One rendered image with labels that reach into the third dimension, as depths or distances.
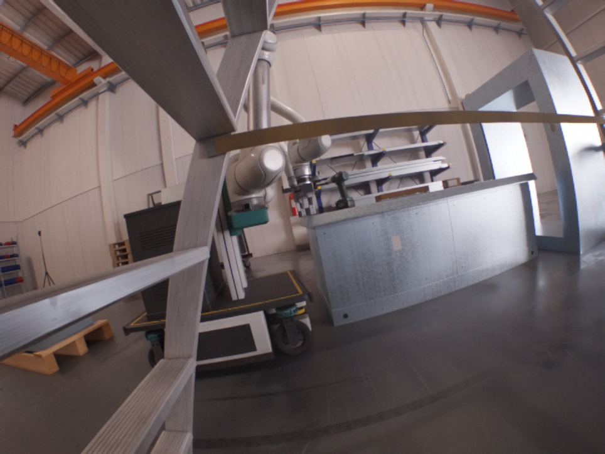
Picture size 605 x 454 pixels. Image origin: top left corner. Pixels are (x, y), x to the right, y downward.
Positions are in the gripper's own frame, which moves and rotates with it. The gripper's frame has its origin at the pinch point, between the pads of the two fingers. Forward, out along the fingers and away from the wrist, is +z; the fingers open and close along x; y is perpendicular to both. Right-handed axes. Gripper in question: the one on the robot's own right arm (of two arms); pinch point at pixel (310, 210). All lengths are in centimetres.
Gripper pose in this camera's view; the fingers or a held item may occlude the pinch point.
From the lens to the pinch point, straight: 137.9
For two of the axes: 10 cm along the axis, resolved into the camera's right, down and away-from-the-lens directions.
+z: 2.0, 9.8, 0.3
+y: -9.7, 2.1, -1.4
